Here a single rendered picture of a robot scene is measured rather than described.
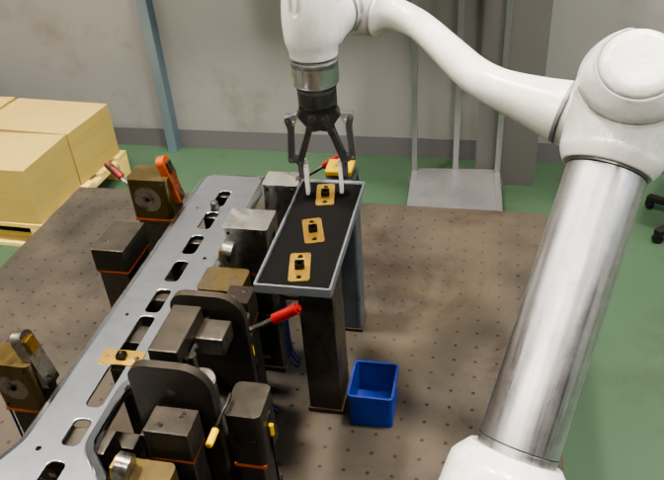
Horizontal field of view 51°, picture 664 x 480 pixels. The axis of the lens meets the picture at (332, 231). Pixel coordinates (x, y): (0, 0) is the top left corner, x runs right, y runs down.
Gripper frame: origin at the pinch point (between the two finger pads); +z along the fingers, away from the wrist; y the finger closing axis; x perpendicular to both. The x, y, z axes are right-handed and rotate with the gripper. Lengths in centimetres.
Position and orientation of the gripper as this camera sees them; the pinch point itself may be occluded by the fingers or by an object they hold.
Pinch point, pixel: (324, 178)
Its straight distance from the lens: 144.5
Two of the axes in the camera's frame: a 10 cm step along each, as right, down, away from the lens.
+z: 0.7, 8.3, 5.6
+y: -10.0, 0.4, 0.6
